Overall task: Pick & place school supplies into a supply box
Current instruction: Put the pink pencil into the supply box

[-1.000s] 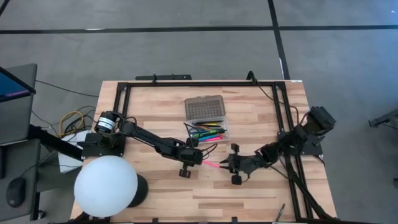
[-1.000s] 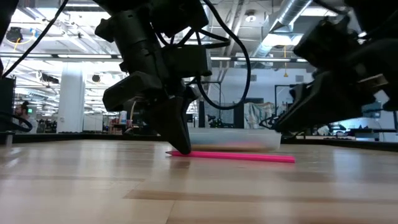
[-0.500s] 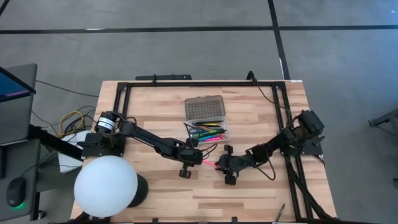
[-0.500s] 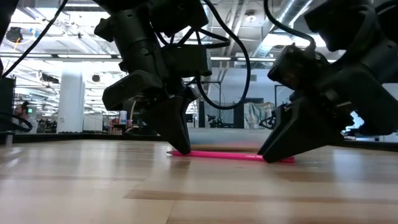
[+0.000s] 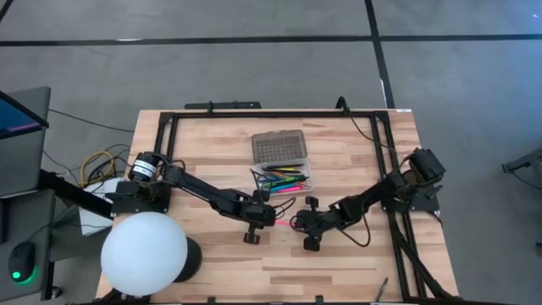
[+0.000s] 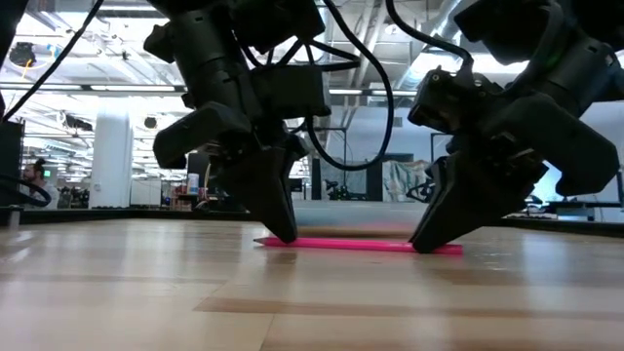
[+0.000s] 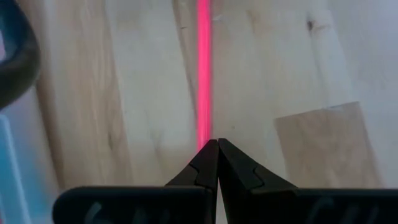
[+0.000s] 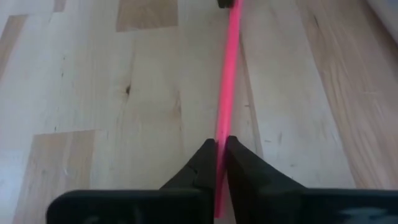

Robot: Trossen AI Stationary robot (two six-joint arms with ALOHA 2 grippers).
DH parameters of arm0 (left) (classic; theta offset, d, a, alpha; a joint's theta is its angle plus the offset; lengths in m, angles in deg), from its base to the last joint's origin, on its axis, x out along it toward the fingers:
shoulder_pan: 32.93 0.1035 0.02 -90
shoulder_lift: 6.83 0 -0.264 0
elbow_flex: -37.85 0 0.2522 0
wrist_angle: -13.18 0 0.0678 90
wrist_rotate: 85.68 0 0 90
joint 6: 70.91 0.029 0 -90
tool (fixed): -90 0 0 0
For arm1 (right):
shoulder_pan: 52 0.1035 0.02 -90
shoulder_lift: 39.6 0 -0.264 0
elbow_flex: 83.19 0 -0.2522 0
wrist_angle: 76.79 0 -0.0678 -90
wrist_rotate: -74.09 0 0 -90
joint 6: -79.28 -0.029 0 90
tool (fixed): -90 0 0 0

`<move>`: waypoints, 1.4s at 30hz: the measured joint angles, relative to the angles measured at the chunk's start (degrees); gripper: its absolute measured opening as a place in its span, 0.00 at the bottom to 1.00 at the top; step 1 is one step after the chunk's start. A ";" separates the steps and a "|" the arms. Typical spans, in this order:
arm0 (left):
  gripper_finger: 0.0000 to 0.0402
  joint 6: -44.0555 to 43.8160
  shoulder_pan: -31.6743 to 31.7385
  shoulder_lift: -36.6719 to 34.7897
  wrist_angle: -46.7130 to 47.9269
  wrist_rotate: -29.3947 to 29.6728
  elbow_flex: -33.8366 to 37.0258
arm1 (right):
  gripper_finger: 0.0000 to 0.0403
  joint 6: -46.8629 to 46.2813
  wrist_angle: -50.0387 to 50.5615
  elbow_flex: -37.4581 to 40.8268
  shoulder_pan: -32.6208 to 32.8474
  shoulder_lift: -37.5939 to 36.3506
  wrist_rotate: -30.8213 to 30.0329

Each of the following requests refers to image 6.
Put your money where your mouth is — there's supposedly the plastic covered rack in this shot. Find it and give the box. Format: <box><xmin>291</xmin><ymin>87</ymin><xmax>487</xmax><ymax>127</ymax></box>
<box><xmin>382</xmin><ymin>160</ymin><xmax>430</xmax><ymax>203</ymax></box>

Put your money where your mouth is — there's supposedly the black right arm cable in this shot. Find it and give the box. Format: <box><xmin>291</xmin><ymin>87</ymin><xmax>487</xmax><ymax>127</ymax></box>
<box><xmin>384</xmin><ymin>0</ymin><xmax>477</xmax><ymax>74</ymax></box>

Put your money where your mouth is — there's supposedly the black cabinet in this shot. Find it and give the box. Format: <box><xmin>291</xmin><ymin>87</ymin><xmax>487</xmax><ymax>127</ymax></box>
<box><xmin>0</xmin><ymin>121</ymin><xmax>25</xmax><ymax>207</ymax></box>

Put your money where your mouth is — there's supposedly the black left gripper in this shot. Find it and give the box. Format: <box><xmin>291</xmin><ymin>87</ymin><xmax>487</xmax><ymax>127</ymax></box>
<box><xmin>153</xmin><ymin>101</ymin><xmax>308</xmax><ymax>245</ymax></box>

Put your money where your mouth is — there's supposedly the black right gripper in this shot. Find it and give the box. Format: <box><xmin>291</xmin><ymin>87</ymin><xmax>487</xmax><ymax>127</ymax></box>
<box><xmin>411</xmin><ymin>95</ymin><xmax>620</xmax><ymax>254</ymax></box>

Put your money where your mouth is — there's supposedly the pink pencil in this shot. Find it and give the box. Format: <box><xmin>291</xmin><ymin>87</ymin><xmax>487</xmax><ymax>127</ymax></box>
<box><xmin>253</xmin><ymin>236</ymin><xmax>464</xmax><ymax>256</ymax></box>

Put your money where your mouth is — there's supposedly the person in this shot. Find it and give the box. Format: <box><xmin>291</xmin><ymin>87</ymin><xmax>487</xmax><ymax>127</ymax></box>
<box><xmin>21</xmin><ymin>158</ymin><xmax>60</xmax><ymax>211</ymax></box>

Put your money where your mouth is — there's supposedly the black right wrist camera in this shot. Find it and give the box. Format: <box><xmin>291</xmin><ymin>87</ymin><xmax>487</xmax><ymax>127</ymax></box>
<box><xmin>408</xmin><ymin>67</ymin><xmax>493</xmax><ymax>134</ymax></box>

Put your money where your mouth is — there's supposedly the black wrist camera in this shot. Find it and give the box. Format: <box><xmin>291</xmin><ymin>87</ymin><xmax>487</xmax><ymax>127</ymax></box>
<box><xmin>252</xmin><ymin>64</ymin><xmax>333</xmax><ymax>120</ymax></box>
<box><xmin>408</xmin><ymin>67</ymin><xmax>493</xmax><ymax>134</ymax></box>

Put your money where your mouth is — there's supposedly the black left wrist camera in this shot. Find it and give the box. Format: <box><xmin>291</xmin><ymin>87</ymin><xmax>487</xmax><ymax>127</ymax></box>
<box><xmin>252</xmin><ymin>64</ymin><xmax>333</xmax><ymax>120</ymax></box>

